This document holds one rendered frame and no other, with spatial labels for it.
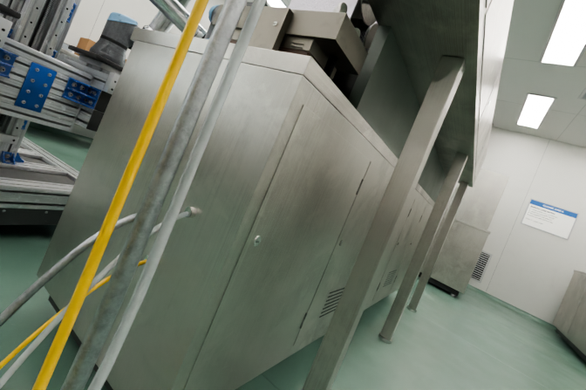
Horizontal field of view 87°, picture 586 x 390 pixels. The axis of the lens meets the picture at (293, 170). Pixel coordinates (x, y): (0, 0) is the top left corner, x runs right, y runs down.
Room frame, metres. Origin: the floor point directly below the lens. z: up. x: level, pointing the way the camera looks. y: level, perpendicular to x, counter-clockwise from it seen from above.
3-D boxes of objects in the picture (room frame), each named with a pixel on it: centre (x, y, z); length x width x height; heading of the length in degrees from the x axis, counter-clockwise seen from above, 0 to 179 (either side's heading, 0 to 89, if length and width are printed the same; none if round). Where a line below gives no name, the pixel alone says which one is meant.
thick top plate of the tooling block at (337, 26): (0.81, 0.15, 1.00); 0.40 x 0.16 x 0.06; 58
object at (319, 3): (0.93, 0.12, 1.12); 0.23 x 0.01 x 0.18; 58
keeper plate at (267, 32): (0.73, 0.19, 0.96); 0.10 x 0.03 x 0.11; 58
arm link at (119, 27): (1.46, 1.01, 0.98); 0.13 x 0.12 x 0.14; 144
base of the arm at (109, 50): (1.46, 1.01, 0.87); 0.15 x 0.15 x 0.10
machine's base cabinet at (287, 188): (1.82, -0.35, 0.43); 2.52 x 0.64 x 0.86; 148
